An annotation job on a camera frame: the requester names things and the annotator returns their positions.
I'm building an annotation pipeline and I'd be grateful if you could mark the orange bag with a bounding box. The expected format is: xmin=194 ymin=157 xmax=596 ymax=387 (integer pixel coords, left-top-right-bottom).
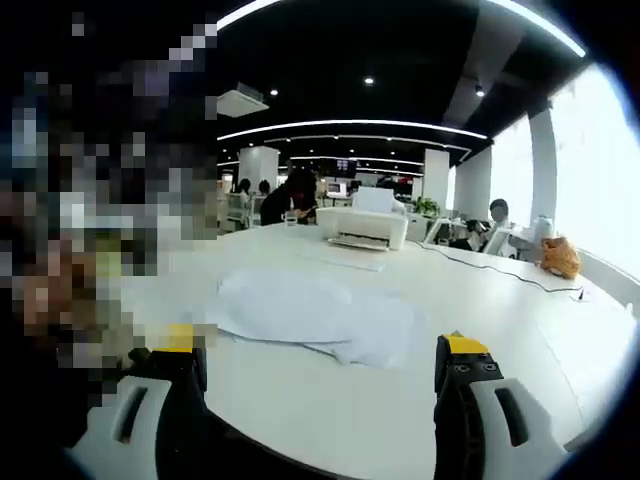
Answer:
xmin=537 ymin=235 xmax=582 ymax=279

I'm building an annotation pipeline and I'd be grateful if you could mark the ceiling air vent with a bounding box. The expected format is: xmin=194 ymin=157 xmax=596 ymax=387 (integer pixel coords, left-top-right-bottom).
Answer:
xmin=217 ymin=82 xmax=270 ymax=119

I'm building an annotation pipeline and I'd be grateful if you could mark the thin flat white panel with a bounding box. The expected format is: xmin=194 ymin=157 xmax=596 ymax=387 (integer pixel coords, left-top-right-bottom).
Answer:
xmin=299 ymin=251 xmax=387 ymax=272

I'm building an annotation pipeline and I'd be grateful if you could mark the white cloth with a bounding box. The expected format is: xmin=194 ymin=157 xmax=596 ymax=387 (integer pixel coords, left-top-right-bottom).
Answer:
xmin=204 ymin=267 xmax=429 ymax=369

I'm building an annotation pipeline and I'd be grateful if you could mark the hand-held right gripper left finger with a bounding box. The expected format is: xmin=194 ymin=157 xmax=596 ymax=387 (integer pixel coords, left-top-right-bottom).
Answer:
xmin=67 ymin=344 xmax=209 ymax=480

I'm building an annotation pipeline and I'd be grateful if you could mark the thin black table cable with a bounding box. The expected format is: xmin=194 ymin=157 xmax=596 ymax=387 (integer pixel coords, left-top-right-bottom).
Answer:
xmin=407 ymin=239 xmax=590 ymax=301

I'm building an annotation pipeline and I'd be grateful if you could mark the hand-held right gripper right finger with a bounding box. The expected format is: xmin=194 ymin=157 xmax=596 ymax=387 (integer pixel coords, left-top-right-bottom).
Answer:
xmin=433 ymin=333 xmax=571 ymax=480

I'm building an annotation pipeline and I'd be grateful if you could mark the white jug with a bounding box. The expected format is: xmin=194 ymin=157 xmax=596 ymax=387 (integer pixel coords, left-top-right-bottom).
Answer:
xmin=532 ymin=214 xmax=554 ymax=247

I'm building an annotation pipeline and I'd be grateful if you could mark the white printer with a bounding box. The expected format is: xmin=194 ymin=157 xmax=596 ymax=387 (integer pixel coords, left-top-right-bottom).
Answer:
xmin=315 ymin=187 xmax=409 ymax=252

